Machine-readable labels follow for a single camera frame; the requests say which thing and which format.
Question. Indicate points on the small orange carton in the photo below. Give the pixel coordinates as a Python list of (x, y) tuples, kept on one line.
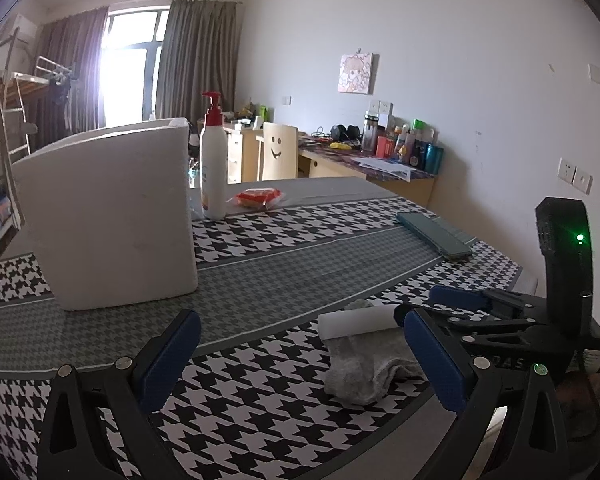
[(385, 147)]

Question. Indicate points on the grey cloth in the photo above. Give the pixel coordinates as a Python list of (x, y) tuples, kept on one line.
[(365, 365)]

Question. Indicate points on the dark hanging clothes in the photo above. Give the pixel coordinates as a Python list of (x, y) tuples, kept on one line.
[(60, 85)]

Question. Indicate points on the desk with patterned top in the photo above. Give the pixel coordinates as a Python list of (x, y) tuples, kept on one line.
[(340, 162)]

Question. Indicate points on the white pump lotion bottle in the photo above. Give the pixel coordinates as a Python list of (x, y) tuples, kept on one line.
[(213, 170)]

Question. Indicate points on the white papers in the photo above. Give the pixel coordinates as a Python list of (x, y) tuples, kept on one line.
[(385, 167)]

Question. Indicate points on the green smartphone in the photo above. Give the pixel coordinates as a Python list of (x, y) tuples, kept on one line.
[(435, 235)]

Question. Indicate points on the pink cartoon wall picture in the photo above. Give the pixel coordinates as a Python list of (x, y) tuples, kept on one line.
[(356, 73)]

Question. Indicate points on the brown curtain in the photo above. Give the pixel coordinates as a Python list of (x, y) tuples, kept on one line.
[(70, 75), (195, 60)]

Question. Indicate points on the white foam box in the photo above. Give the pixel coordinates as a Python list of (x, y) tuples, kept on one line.
[(110, 220)]

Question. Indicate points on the red snack packet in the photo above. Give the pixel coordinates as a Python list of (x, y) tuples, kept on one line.
[(257, 197)]

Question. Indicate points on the teal can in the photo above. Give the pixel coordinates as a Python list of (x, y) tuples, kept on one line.
[(434, 158)]

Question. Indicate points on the white foam roll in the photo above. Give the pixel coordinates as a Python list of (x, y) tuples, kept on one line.
[(355, 323)]

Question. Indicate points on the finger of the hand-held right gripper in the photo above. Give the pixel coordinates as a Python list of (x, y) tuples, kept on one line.
[(457, 297), (480, 328)]

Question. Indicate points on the houndstooth table cloth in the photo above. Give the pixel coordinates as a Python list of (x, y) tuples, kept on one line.
[(260, 270)]

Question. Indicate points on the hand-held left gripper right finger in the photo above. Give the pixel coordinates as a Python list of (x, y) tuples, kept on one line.
[(437, 365)]

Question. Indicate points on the wooden smiley face chair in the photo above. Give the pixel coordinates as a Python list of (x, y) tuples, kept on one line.
[(279, 152)]

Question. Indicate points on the white wall plate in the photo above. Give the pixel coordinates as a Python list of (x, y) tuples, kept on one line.
[(596, 74)]

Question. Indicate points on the grey metal bed ladder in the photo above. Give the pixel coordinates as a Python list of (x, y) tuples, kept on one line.
[(15, 120)]

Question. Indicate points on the glass balcony door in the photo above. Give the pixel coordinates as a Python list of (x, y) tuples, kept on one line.
[(130, 70)]

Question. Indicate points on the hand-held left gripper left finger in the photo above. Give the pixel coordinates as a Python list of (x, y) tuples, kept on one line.
[(172, 360)]

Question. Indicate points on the white air conditioner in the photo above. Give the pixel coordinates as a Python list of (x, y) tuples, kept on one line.
[(19, 29)]

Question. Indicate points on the green container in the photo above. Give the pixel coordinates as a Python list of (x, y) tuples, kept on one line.
[(262, 111)]

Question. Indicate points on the green capped bottle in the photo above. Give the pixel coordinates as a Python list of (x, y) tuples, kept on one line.
[(417, 132)]

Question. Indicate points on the dark drinking bottle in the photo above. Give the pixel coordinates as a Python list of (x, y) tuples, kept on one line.
[(370, 132)]

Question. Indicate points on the grey metal bunk bed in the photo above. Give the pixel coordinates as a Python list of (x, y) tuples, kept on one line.
[(0, 90), (50, 72)]

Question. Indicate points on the black headphones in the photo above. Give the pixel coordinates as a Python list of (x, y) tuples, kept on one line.
[(345, 132)]

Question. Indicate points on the person's right hand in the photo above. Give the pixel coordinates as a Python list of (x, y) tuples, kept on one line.
[(580, 392)]

